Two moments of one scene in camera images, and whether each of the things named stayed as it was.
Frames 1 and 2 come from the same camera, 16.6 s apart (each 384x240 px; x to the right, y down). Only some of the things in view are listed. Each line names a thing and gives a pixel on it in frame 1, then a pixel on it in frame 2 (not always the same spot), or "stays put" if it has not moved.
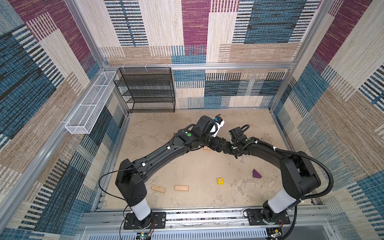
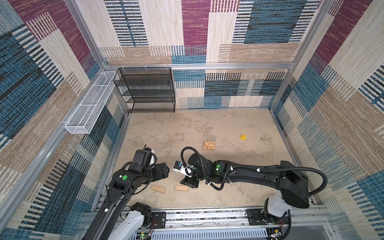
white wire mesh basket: x=84 y=118 stays put
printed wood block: x=158 y=188 stays put
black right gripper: x=237 y=154 → x=189 y=182
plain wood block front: x=181 y=188 stays put
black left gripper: x=220 y=146 → x=159 y=174
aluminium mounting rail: x=306 y=223 stays put
